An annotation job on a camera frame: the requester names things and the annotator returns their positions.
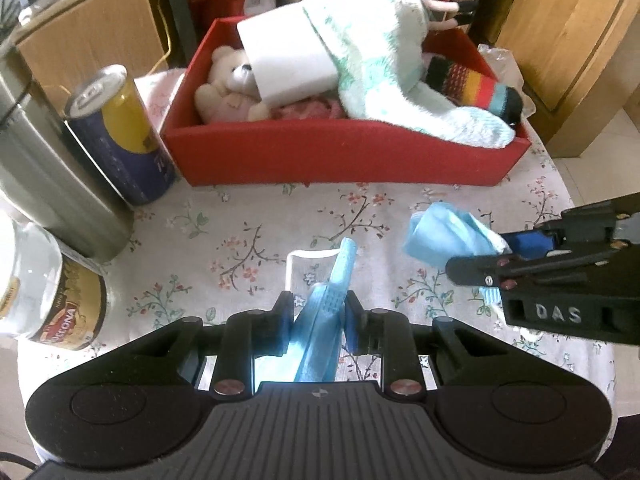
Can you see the glass coffee jar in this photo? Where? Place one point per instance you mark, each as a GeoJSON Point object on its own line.
{"type": "Point", "coordinates": [55, 290]}

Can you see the blue and yellow can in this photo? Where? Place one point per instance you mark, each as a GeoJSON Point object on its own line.
{"type": "Point", "coordinates": [125, 145]}

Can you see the stainless steel thermos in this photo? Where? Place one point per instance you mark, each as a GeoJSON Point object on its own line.
{"type": "Point", "coordinates": [45, 170]}

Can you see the red box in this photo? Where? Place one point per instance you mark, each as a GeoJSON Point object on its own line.
{"type": "Point", "coordinates": [325, 155]}

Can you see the pink pig plush toy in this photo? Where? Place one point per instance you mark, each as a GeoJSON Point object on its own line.
{"type": "Point", "coordinates": [445, 6]}

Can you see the light green towel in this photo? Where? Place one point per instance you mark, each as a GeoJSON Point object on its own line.
{"type": "Point", "coordinates": [380, 55]}

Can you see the white soft block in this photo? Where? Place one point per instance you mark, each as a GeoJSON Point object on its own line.
{"type": "Point", "coordinates": [285, 55]}

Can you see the striped knitted sock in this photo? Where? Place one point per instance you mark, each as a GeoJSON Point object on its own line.
{"type": "Point", "coordinates": [475, 85]}

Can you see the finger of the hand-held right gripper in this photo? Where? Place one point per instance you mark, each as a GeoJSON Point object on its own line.
{"type": "Point", "coordinates": [475, 272]}
{"type": "Point", "coordinates": [530, 242]}

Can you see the clear plastic bag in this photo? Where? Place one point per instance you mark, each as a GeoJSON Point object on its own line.
{"type": "Point", "coordinates": [505, 65]}

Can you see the floral tablecloth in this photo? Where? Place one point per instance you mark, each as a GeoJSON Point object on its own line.
{"type": "Point", "coordinates": [225, 230]}

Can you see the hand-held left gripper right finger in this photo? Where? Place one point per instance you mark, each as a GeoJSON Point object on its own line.
{"type": "Point", "coordinates": [397, 345]}

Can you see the low wooden cabinet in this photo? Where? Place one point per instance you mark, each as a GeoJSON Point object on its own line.
{"type": "Point", "coordinates": [90, 40]}

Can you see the cream teddy bear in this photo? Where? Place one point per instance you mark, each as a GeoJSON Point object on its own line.
{"type": "Point", "coordinates": [225, 85]}

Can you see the tall wooden cabinet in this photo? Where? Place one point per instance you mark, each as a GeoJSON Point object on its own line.
{"type": "Point", "coordinates": [565, 35]}

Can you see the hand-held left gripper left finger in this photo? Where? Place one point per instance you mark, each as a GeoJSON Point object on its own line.
{"type": "Point", "coordinates": [240, 345]}

